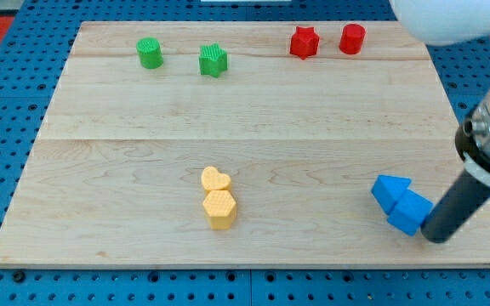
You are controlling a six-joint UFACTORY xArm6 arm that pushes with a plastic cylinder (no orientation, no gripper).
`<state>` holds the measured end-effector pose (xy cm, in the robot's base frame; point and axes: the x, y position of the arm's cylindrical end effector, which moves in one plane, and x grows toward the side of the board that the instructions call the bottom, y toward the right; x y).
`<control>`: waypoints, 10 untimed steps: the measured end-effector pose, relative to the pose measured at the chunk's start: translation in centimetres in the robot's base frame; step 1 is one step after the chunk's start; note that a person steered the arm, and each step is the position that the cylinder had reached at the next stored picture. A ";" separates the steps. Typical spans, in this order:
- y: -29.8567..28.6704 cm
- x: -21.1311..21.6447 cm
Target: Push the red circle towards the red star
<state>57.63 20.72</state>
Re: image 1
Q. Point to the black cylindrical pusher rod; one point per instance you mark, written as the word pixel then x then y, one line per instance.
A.
pixel 463 198

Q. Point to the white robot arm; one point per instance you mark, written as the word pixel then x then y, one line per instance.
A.
pixel 440 23

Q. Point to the red star block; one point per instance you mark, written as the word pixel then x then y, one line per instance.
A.
pixel 304 42

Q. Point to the green star block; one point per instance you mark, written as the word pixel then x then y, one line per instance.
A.
pixel 212 60

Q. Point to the blue cube block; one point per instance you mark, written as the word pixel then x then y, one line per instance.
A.
pixel 409 212

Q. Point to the blue triangle block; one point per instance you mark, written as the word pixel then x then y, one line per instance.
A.
pixel 387 190

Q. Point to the red cylinder block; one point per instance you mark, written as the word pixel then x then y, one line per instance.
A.
pixel 352 38

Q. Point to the wooden board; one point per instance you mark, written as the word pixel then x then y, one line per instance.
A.
pixel 113 180

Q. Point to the yellow hexagon block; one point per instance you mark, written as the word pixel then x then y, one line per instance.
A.
pixel 220 209

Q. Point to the yellow heart block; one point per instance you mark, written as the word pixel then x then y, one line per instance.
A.
pixel 212 179

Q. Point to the green cylinder block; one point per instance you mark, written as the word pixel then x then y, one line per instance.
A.
pixel 149 52

